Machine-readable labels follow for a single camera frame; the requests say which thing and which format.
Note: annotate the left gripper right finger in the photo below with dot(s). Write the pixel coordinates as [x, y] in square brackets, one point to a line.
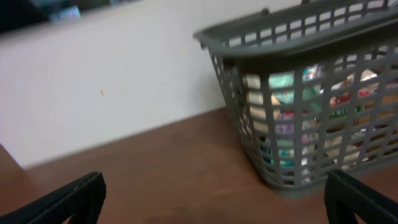
[346, 199]

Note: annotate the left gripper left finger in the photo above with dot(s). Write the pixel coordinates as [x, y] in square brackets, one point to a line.
[79, 201]

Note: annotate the Kleenex tissue multipack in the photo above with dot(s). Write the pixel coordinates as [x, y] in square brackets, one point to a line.
[297, 151]

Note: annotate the snack bag with barcode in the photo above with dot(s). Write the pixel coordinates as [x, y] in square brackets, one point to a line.
[368, 84]

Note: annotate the beige snack bag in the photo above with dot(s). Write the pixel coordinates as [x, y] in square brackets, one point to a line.
[257, 99]

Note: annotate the teal packet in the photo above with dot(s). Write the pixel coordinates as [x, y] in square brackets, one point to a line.
[282, 80]

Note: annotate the grey plastic basket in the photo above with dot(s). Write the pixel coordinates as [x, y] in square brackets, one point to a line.
[333, 37]

